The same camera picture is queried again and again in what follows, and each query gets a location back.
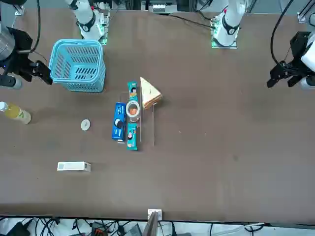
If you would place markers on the white cardboard box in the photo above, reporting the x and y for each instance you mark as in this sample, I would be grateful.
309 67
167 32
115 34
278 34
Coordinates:
73 166

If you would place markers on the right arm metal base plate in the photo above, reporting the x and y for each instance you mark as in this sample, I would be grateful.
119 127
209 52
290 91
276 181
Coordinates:
105 27

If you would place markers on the light blue plastic basket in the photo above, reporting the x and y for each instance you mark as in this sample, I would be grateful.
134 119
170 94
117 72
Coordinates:
59 66

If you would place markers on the clear acrylic display shelf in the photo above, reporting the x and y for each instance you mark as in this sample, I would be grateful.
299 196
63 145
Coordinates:
147 127

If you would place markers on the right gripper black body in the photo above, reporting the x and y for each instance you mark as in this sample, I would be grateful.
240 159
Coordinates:
22 46

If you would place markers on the yellow juice bottle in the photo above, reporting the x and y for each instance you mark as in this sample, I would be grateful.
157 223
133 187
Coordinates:
17 113

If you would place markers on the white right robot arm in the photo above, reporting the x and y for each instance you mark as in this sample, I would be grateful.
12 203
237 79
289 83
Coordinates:
86 14

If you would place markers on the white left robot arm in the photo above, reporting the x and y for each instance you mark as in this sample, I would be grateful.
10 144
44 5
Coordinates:
231 17

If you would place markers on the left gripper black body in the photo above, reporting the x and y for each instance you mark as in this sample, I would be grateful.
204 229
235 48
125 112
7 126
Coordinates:
300 44

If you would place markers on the triangular wrapped sandwich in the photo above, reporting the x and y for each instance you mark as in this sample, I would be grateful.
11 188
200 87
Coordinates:
148 94

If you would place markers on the blue cookie box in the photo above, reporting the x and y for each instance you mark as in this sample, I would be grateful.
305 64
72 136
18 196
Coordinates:
118 127

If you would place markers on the aluminium frame profile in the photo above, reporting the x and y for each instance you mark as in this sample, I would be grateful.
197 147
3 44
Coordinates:
306 14

